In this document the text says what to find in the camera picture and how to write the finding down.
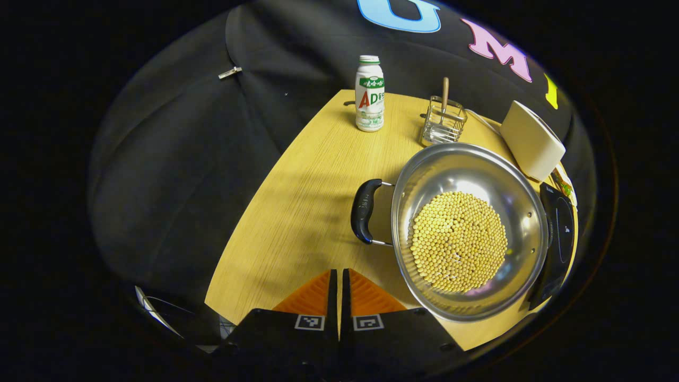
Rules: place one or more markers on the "stainless steel pot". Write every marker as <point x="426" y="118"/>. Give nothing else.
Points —
<point x="456" y="170"/>

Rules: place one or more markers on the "white drink bottle green label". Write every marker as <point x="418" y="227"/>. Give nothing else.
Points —
<point x="370" y="106"/>

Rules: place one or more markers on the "white toaster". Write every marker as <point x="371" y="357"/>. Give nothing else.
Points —
<point x="530" y="143"/>

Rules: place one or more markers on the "black backdrop cloth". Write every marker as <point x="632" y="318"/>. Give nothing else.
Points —
<point x="185" y="159"/>

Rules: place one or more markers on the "black induction cooktop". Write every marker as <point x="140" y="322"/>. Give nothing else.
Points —
<point x="562" y="228"/>

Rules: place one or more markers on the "silver metal clip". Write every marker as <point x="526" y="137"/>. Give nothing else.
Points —
<point x="229" y="72"/>

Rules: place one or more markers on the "pile of yellow soybeans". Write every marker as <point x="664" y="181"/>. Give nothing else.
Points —
<point x="456" y="244"/>

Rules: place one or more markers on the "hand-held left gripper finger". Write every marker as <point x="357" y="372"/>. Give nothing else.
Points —
<point x="333" y="302"/>
<point x="345" y="302"/>

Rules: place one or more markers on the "sandwich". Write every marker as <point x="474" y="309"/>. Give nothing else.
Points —
<point x="562" y="185"/>

